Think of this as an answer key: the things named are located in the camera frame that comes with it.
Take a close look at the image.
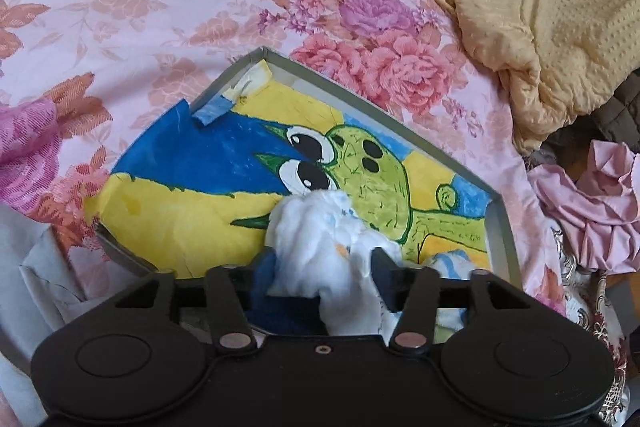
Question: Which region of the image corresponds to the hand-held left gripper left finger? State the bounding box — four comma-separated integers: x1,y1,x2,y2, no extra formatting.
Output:
115,252,276,356

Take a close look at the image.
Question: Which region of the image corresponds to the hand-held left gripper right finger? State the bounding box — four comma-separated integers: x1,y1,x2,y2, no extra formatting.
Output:
371,248,527,356

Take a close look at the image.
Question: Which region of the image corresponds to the dark blue sock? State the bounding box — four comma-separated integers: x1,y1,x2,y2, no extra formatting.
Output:
247,252,327,337

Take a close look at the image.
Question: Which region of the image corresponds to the grey cardboard box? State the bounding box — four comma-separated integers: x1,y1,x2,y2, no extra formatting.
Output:
82,47,523,300

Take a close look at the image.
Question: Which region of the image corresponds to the white fluffy sock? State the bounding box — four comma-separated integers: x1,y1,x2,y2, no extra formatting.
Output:
265,189,407,338

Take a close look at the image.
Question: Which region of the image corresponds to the frog drawing paper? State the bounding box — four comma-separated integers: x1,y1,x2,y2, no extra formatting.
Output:
85,99,493,288

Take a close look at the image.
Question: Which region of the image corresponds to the blue tape piece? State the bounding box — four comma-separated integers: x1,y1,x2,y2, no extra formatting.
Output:
192,96,236,128

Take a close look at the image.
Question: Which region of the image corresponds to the pink ruffled cloth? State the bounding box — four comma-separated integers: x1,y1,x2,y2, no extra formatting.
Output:
527,139,640,273

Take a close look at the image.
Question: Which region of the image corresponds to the brown quilted blanket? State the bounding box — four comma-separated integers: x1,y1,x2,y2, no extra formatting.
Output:
592,69,640,142

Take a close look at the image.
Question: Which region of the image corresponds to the pink floral bedsheet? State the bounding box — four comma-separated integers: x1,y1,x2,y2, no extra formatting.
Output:
0,0,571,427

